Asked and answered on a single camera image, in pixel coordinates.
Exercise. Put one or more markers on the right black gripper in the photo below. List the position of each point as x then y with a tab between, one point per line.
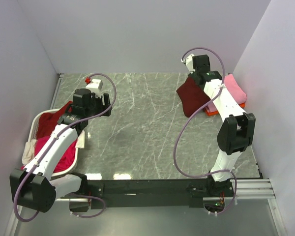
192	75

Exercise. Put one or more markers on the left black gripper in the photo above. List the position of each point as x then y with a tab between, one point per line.
99	100

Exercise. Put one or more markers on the dark red t shirt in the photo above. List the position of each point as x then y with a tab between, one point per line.
192	97

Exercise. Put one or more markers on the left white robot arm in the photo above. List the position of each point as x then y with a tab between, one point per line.
32	186

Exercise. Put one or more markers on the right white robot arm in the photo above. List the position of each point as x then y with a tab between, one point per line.
237	130

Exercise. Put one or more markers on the folded pink t shirt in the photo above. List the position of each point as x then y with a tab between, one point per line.
237	93

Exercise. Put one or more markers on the folded orange t shirt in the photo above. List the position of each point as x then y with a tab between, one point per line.
209	113

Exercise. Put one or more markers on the red t shirt in basket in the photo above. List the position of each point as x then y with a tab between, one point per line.
48	121

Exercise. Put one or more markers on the white laundry basket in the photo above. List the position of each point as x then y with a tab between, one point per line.
32	135

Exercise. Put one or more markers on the cream t shirt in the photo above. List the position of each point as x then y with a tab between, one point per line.
80	141

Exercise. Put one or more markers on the black base beam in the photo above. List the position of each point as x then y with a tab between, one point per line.
156	192

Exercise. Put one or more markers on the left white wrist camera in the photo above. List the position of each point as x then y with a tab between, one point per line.
94	85

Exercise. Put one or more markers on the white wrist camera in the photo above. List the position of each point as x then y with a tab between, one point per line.
188	62
94	85

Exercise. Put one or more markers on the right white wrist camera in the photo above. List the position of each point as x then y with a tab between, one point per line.
188	62

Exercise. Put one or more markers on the aluminium rail frame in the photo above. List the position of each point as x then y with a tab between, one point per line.
245	189

